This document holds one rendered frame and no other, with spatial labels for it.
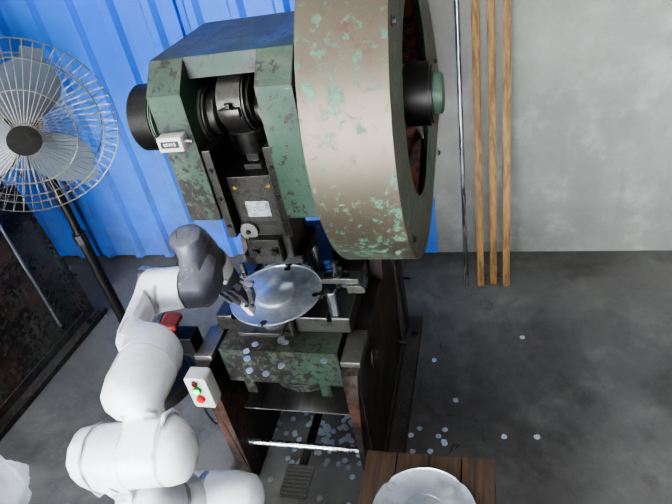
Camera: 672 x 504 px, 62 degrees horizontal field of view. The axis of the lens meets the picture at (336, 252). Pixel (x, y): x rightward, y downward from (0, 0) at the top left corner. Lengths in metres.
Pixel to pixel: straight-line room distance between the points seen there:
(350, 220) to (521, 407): 1.38
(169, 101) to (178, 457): 0.89
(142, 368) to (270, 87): 0.72
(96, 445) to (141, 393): 0.11
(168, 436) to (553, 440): 1.61
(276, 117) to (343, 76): 0.38
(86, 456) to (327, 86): 0.76
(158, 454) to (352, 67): 0.74
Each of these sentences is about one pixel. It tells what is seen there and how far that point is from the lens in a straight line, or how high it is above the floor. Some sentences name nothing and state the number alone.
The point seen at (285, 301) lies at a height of 0.79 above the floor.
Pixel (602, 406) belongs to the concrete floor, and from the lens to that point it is 2.42.
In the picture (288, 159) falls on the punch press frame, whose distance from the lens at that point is 1.46.
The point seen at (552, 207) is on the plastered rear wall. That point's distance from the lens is 2.98.
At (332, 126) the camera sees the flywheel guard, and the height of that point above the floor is 1.43.
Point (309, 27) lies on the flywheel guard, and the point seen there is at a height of 1.59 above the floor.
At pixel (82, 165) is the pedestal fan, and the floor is 1.13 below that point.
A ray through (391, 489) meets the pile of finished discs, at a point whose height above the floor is 0.36.
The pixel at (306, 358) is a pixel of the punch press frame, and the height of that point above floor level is 0.62.
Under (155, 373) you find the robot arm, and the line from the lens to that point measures 1.01.
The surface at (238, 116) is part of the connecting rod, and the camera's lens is 1.49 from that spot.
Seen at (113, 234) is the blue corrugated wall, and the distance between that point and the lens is 3.75.
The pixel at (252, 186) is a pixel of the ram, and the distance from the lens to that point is 1.59.
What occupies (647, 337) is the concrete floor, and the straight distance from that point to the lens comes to 2.71.
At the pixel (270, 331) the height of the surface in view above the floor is 0.78.
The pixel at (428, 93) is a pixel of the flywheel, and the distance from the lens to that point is 1.39.
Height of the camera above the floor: 1.84
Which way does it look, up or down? 35 degrees down
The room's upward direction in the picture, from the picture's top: 12 degrees counter-clockwise
